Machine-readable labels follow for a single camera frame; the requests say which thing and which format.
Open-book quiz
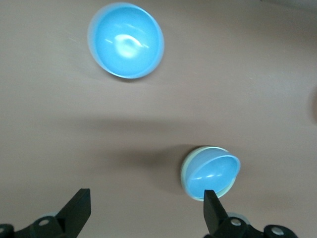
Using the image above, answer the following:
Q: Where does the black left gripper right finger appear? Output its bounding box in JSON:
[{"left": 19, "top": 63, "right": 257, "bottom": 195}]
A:
[{"left": 203, "top": 189, "right": 298, "bottom": 238}]

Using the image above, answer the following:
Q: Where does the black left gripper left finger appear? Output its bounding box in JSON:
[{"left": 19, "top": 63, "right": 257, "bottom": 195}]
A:
[{"left": 0, "top": 188, "right": 92, "bottom": 238}]

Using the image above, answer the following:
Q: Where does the green plastic bowl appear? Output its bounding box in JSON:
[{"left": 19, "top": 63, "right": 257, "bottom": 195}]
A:
[{"left": 180, "top": 146, "right": 238, "bottom": 202}]

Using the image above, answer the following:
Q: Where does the brown table cover sheet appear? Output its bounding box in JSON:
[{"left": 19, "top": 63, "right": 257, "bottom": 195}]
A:
[{"left": 0, "top": 0, "right": 317, "bottom": 238}]

